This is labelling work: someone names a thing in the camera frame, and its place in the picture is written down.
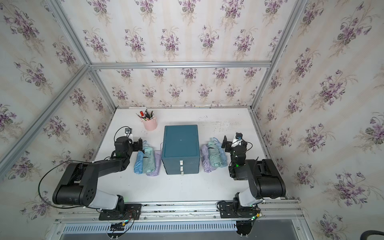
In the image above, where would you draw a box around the blue umbrella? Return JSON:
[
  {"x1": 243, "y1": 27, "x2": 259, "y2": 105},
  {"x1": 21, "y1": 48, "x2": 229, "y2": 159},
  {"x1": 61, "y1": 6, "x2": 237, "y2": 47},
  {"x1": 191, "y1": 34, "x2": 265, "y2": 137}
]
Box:
[
  {"x1": 134, "y1": 150, "x2": 145, "y2": 175},
  {"x1": 211, "y1": 138, "x2": 228, "y2": 168}
]

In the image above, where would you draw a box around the green umbrella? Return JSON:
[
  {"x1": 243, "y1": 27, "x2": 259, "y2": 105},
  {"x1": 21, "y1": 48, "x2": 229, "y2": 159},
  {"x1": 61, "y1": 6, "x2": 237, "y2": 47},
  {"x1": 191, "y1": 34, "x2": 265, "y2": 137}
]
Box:
[
  {"x1": 143, "y1": 144, "x2": 156, "y2": 174},
  {"x1": 208, "y1": 141, "x2": 223, "y2": 169}
]

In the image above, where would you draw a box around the teal drawer cabinet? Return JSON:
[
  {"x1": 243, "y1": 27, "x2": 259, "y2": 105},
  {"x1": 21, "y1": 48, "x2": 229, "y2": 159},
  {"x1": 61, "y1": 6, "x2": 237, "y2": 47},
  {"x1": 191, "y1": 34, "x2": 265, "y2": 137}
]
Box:
[{"x1": 162, "y1": 125, "x2": 201, "y2": 175}]

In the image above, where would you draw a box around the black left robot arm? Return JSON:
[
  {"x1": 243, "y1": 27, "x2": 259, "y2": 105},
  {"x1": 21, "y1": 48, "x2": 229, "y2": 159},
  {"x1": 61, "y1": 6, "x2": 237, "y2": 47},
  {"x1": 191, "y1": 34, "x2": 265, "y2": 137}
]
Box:
[{"x1": 38, "y1": 137, "x2": 143, "y2": 214}]

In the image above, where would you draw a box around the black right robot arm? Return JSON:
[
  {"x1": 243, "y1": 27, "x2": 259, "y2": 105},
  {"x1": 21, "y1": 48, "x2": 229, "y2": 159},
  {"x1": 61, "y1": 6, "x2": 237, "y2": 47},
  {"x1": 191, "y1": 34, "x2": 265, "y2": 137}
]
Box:
[{"x1": 222, "y1": 133, "x2": 287, "y2": 208}]

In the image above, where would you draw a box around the left purple folded umbrella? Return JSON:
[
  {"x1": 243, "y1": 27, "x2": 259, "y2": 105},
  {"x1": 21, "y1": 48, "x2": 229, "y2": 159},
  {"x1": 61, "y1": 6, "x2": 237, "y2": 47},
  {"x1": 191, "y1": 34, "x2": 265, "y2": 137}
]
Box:
[{"x1": 146, "y1": 143, "x2": 163, "y2": 177}]

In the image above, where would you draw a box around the purple folded umbrella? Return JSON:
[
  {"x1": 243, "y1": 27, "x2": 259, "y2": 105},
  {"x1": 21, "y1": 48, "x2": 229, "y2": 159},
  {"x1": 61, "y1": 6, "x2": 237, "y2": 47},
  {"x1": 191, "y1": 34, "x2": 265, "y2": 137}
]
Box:
[
  {"x1": 146, "y1": 143, "x2": 163, "y2": 177},
  {"x1": 200, "y1": 145, "x2": 215, "y2": 173}
]

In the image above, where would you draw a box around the right purple folded umbrella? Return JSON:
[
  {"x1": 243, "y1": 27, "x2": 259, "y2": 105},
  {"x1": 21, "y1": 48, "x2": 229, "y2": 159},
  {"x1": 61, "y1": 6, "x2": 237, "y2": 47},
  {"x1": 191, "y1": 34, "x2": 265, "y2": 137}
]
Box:
[{"x1": 200, "y1": 145, "x2": 215, "y2": 173}]

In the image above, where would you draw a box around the pink pen holder cup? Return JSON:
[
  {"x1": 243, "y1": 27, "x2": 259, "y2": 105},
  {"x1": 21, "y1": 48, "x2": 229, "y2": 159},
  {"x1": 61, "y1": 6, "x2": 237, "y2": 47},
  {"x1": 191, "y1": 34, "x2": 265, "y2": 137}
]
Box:
[{"x1": 142, "y1": 117, "x2": 158, "y2": 131}]

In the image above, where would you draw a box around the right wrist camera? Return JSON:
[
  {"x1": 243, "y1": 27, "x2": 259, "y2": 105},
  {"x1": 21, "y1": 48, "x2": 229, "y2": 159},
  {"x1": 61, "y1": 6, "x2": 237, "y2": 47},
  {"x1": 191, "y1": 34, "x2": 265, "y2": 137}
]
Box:
[{"x1": 235, "y1": 133, "x2": 243, "y2": 142}]

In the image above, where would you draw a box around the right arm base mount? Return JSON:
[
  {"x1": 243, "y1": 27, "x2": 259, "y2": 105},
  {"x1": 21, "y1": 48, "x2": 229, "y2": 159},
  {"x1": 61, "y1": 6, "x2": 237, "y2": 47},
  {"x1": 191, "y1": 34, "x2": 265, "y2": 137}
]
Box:
[{"x1": 216, "y1": 201, "x2": 262, "y2": 220}]

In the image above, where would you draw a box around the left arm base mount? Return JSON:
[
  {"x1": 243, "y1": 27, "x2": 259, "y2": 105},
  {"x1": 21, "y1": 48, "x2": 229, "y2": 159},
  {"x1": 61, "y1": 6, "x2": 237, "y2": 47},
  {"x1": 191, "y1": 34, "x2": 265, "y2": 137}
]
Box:
[{"x1": 98, "y1": 204, "x2": 143, "y2": 221}]

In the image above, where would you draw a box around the aluminium rail beam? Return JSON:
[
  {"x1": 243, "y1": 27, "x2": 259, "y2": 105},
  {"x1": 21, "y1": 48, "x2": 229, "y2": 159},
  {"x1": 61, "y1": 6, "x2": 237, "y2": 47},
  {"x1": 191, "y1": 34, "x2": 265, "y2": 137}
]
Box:
[{"x1": 53, "y1": 198, "x2": 304, "y2": 224}]

